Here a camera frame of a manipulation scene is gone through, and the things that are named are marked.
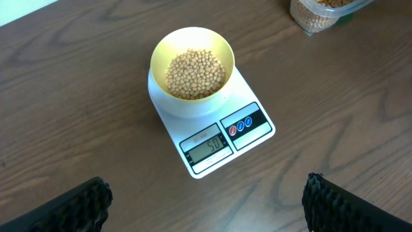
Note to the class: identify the clear plastic container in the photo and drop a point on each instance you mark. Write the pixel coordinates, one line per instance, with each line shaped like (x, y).
(335, 8)

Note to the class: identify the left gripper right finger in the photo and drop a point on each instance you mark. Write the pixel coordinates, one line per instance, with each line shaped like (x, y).
(330, 208)

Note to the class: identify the white digital kitchen scale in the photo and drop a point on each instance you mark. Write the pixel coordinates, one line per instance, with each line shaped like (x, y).
(215, 132)

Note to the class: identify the pile of soybeans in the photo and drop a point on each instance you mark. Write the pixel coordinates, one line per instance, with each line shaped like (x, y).
(311, 22)

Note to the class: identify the pale yellow bowl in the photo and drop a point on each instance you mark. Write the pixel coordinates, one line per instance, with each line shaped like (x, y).
(180, 41)

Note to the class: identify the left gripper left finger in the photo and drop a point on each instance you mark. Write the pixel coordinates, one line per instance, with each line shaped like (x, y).
(83, 208)

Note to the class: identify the soybeans in yellow bowl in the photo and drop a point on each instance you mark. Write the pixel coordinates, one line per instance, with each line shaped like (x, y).
(195, 74)

